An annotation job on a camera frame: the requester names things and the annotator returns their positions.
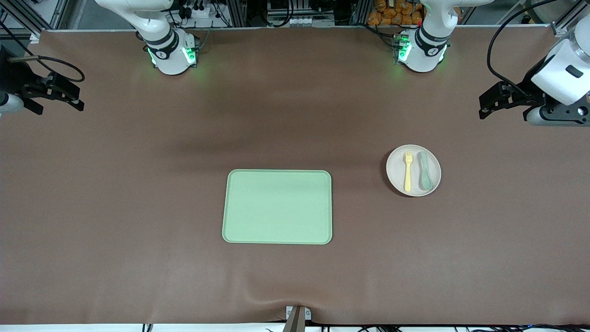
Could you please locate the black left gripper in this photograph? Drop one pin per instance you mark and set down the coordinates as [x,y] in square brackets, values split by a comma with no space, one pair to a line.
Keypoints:
[528,87]

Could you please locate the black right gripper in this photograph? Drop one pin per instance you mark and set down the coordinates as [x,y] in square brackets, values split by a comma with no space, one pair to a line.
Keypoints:
[14,79]

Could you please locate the teal plastic spoon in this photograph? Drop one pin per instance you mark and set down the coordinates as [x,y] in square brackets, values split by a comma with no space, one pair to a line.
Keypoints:
[426,173]

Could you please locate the white round plate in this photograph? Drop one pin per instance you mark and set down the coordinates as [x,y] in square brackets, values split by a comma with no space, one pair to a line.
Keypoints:
[395,177]

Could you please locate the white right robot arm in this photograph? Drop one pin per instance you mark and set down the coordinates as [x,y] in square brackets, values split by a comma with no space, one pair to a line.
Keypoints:
[169,50]

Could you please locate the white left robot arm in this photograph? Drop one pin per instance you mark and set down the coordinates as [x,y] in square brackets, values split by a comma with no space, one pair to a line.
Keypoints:
[424,50]

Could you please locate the pile of orange objects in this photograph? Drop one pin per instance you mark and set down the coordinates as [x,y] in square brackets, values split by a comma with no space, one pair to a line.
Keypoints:
[396,14]

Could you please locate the brown table mat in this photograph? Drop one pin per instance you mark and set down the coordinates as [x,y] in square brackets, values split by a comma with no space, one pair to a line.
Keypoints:
[138,207]

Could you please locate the white power strip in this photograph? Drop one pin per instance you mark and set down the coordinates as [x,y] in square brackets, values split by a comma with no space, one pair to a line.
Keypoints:
[198,11]

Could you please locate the light green rectangular tray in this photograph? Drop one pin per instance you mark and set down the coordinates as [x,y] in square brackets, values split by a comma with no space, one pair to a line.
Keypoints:
[277,206]

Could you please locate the grey metal mat clamp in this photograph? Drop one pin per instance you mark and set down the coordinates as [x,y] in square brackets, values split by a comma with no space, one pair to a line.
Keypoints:
[297,318]

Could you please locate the aluminium frame profile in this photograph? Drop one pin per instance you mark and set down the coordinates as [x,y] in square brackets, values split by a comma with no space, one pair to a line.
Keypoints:
[27,18]
[571,18]

